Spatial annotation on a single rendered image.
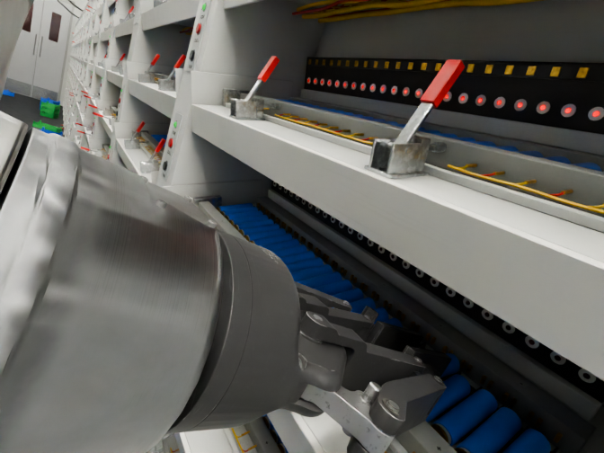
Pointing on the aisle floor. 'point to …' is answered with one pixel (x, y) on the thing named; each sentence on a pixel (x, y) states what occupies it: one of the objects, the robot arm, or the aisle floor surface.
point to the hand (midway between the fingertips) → (406, 356)
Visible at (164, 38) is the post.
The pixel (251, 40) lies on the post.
